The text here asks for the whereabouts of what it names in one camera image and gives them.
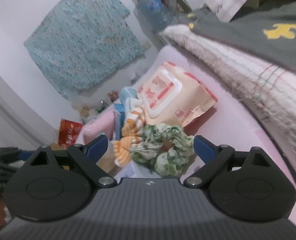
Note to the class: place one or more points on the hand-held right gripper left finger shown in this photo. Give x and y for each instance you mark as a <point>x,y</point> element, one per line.
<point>98,146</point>

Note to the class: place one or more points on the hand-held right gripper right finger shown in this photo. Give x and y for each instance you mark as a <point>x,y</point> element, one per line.
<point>203,148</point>

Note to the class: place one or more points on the green white scrunchie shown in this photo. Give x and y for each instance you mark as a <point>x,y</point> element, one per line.
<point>150,135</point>

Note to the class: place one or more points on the pink towel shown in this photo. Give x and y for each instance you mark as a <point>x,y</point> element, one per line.
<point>100,123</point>

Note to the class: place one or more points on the orange striped white sock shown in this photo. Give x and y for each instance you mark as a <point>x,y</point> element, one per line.
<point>135,116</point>
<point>125,150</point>

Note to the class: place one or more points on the blue white tissue pack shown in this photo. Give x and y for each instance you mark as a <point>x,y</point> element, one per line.
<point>118,122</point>

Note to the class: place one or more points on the red orange snack bag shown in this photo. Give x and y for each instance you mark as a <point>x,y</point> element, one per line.
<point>69,132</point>

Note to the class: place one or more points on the beige red wet wipes pack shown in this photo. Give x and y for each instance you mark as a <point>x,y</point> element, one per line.
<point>178,92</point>

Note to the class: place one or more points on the white fringed blanket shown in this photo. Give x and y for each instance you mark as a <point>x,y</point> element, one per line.
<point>225,55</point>

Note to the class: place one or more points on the teal patterned hanging cloth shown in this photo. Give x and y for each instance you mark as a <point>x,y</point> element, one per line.
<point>83,42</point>

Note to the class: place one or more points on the grey blanket with yellow figures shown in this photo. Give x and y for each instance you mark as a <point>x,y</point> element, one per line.
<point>238,35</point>

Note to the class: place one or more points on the blue water jug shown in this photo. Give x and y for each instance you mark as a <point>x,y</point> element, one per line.
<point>155,7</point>

